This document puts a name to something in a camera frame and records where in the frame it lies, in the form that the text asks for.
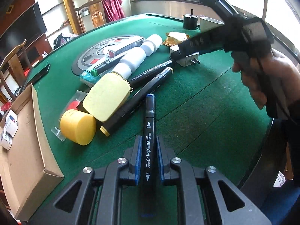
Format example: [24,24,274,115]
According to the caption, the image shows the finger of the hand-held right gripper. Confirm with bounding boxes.
[170,38,203,61]

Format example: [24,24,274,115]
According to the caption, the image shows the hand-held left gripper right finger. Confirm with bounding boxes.
[157,135,272,225]

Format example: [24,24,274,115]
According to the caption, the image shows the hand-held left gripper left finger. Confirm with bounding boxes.
[28,136,142,225]

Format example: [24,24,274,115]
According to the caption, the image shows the white power adapter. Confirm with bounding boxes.
[169,46,201,67]

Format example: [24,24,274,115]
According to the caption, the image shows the yellow foil packet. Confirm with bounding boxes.
[162,31,190,48]

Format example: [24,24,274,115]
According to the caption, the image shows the blue-capped black marker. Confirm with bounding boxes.
[140,94,157,217]

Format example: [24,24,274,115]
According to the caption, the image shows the thin black marker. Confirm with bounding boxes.
[128,60,175,88]

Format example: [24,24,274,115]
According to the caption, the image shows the grey red long box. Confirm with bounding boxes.
[109,38,145,59]

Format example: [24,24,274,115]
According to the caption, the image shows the yellow-capped thick black marker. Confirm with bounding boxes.
[100,67,174,137]

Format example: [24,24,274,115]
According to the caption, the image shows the pale yellow case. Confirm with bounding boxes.
[82,73,131,122]

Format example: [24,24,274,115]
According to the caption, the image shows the green-capped black marker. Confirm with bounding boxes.
[90,56,127,77]

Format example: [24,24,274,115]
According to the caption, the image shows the red item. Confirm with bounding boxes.
[51,90,88,142]

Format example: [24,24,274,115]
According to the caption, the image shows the teal tissue pack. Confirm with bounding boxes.
[79,70,98,86]

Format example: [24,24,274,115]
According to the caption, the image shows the cardboard box tray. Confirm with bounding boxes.
[0,83,64,221]

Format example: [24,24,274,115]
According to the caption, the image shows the person's right hand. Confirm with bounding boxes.
[232,49,300,109]

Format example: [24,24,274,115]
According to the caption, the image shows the white mug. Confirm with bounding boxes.
[199,16,225,33]

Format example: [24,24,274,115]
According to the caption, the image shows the black cylindrical motor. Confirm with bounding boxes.
[183,9,201,30]

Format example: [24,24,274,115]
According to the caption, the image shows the red cloth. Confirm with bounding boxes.
[102,0,126,23]

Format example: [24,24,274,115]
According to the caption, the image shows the round grey table centre panel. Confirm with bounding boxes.
[71,35,147,75]

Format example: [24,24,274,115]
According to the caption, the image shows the carved wooden chair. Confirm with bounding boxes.
[74,0,106,34]

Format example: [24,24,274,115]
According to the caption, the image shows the colourful cloth pile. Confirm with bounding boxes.
[53,33,78,50]

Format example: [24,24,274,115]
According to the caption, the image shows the person's blue trousers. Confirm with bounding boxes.
[256,184,300,225]

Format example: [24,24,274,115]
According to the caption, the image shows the black smartphone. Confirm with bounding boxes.
[23,64,51,86]

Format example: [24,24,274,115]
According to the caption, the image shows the wooden television cabinet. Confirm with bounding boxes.
[25,34,52,64]

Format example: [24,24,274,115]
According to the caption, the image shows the black television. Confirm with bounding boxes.
[0,2,48,52]

